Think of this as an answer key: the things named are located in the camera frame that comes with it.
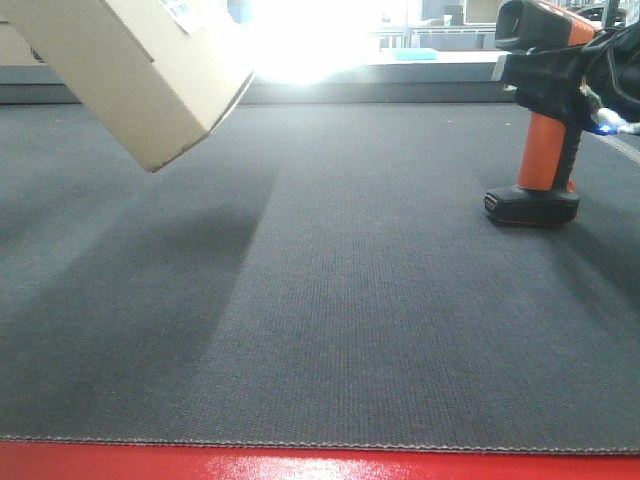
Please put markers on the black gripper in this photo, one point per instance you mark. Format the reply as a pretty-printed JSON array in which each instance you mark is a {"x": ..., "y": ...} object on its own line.
[{"x": 553, "y": 83}]

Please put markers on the orange black barcode scanner gun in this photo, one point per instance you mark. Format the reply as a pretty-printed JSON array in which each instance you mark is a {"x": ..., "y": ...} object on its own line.
[{"x": 543, "y": 193}]

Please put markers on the brown cardboard package box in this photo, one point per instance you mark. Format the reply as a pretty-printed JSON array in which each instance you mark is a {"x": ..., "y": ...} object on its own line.
[{"x": 156, "y": 89}]

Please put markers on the teal tray in background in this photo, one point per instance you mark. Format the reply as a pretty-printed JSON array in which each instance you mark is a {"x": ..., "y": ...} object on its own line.
[{"x": 414, "y": 54}]

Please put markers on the dark grey fabric mat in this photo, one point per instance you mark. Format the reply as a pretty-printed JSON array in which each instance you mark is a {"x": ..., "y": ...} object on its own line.
[{"x": 315, "y": 276}]

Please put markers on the white barcode label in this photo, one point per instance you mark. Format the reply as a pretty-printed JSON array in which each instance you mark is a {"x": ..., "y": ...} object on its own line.
[{"x": 187, "y": 19}]

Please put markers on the red metal table frame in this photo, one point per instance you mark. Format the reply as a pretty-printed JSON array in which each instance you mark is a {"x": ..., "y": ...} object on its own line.
[{"x": 42, "y": 460}]

